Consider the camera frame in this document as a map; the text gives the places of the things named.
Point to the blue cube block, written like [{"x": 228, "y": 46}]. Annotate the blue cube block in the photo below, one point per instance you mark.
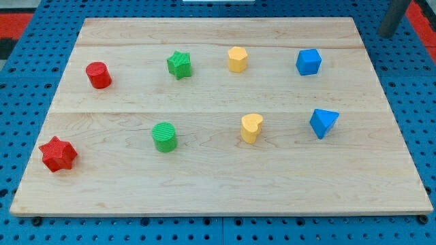
[{"x": 308, "y": 62}]

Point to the wooden board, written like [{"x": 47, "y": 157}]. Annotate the wooden board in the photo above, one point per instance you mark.
[{"x": 361, "y": 167}]

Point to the yellow heart block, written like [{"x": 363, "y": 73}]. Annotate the yellow heart block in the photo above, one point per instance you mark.
[{"x": 251, "y": 126}]

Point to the green cylinder block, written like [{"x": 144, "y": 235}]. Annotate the green cylinder block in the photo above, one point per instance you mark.
[{"x": 164, "y": 137}]

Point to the yellow hexagon block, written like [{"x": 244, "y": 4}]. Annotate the yellow hexagon block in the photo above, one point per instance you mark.
[{"x": 237, "y": 59}]

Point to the green star block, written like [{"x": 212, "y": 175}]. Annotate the green star block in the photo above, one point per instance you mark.
[{"x": 179, "y": 64}]

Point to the blue triangle block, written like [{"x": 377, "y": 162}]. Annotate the blue triangle block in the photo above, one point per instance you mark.
[{"x": 322, "y": 121}]

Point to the red cylinder block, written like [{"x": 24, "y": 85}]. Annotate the red cylinder block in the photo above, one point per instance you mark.
[{"x": 98, "y": 75}]

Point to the red star block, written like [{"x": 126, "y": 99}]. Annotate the red star block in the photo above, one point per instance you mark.
[{"x": 58, "y": 154}]

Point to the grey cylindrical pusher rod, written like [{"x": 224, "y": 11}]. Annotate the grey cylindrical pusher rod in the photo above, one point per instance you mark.
[{"x": 394, "y": 14}]

